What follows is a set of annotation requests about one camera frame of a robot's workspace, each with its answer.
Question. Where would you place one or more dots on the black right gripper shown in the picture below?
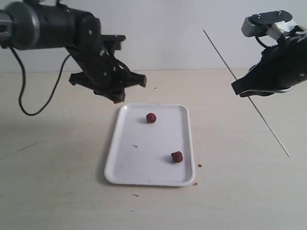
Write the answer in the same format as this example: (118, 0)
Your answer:
(278, 70)

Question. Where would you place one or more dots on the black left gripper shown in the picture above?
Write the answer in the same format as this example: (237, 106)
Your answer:
(102, 72)

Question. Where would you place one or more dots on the thin metal skewer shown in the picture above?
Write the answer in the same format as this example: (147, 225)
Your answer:
(250, 100)

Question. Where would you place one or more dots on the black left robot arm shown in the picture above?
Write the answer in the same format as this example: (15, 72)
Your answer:
(30, 25)

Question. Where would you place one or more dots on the white rectangular plastic tray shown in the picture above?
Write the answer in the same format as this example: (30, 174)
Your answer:
(140, 153)

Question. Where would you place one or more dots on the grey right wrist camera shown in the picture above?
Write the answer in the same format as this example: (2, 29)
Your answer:
(258, 24)

